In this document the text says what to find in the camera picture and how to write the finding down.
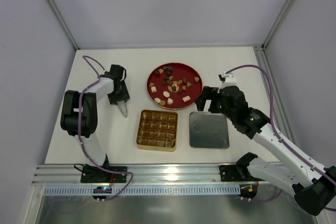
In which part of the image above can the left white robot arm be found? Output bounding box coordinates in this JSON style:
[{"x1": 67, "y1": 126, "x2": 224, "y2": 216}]
[{"x1": 60, "y1": 77, "x2": 130, "y2": 171}]

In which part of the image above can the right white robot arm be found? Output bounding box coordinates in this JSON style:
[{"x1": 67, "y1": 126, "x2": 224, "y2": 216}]
[{"x1": 195, "y1": 86, "x2": 335, "y2": 216}]

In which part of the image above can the white rectangular chocolate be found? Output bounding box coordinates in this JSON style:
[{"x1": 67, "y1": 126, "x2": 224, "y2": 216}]
[{"x1": 183, "y1": 96, "x2": 190, "y2": 102}]

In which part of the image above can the gold chocolate box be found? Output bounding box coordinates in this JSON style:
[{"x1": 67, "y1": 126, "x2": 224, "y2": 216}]
[{"x1": 136, "y1": 110, "x2": 178, "y2": 152}]

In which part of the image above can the silver square tin lid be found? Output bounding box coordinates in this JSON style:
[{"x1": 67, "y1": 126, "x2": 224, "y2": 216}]
[{"x1": 189, "y1": 112, "x2": 229, "y2": 150}]

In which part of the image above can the round red tray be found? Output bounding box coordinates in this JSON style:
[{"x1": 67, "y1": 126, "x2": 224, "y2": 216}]
[{"x1": 146, "y1": 62, "x2": 203, "y2": 110}]

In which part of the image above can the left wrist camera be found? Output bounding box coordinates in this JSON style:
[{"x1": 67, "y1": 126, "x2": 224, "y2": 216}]
[{"x1": 103, "y1": 65, "x2": 127, "y2": 81}]

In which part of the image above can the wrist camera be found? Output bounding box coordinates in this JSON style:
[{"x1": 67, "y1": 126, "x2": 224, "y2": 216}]
[
  {"x1": 218, "y1": 73, "x2": 237, "y2": 89},
  {"x1": 103, "y1": 65, "x2": 127, "y2": 81}
]

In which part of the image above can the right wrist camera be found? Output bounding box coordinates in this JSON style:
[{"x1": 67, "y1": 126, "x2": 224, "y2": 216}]
[{"x1": 218, "y1": 73, "x2": 237, "y2": 89}]

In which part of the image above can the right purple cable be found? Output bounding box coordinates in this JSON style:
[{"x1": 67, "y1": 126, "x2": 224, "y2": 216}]
[{"x1": 225, "y1": 63, "x2": 336, "y2": 210}]

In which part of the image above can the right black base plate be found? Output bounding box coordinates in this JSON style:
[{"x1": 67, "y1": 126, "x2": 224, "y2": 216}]
[{"x1": 219, "y1": 164, "x2": 257, "y2": 182}]

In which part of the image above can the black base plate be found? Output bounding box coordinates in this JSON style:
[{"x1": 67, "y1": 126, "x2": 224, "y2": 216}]
[
  {"x1": 219, "y1": 164, "x2": 257, "y2": 182},
  {"x1": 80, "y1": 165, "x2": 127, "y2": 184}
]

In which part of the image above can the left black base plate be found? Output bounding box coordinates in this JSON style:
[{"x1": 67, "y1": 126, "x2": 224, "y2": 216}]
[{"x1": 80, "y1": 165, "x2": 127, "y2": 184}]

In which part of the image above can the slotted cable duct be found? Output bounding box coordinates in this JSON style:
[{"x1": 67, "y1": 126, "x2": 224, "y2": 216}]
[{"x1": 43, "y1": 184, "x2": 240, "y2": 196}]

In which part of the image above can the aluminium rail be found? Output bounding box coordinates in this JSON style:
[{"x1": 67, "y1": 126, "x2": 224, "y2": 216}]
[{"x1": 31, "y1": 163, "x2": 287, "y2": 186}]

